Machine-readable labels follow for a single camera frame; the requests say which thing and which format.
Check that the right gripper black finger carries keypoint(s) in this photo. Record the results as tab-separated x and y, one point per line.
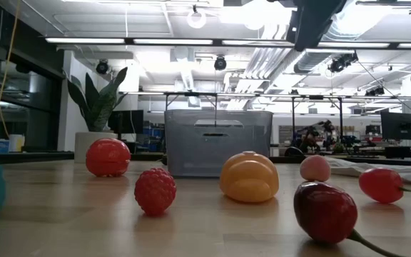
316	21
292	26

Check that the pink toy peach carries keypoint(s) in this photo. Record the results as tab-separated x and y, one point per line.
315	167

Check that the orange sliceable toy fruit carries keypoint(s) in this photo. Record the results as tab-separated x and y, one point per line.
248	178

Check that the bright red toy cherry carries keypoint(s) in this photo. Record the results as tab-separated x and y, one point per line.
380	185

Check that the red toy tomato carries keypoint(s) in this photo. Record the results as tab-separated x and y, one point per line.
107	157

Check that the background black robot arm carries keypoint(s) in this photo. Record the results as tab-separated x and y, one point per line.
310	137

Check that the grey translucent plastic tupperware container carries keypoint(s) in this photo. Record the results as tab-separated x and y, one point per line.
191	153

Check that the dark computer monitor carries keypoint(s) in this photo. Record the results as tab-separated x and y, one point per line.
125	121
400	125

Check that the white folded cloth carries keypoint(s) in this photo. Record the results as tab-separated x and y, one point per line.
369	167

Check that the large dark red toy cherry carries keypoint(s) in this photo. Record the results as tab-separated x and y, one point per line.
325	212

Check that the green snake plant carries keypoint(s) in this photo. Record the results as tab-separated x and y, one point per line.
100	107

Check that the long ceiling light bar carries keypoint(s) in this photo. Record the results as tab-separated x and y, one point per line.
84	40

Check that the red toy raspberry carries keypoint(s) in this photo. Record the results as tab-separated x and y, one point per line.
155	192

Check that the white bucket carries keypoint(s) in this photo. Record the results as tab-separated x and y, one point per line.
16	142

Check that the black hanging ceiling camera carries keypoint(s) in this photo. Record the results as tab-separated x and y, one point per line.
102	67
341	62
220	63

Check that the black background rig frame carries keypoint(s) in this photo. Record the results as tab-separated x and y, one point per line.
227	94

